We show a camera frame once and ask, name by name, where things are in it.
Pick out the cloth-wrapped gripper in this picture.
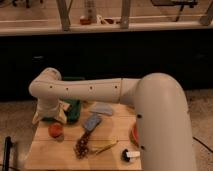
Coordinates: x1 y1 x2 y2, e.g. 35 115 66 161
32 99 70 124

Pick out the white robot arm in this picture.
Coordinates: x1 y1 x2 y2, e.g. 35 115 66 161
29 68 197 171

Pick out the green cloth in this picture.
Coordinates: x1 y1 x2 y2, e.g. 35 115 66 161
60 76 86 124

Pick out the yellow banana toy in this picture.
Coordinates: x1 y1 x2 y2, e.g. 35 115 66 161
91 140 118 155

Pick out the wooden board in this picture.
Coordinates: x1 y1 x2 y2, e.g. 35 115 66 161
25 104 142 171

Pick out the black pole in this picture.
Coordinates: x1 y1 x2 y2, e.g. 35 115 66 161
2 136 12 171

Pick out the red bowl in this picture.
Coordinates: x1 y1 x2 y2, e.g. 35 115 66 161
131 123 138 146

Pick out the metal frame post right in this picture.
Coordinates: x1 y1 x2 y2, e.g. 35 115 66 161
120 0 131 29

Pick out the black cable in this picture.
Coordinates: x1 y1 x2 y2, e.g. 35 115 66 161
192 135 213 154

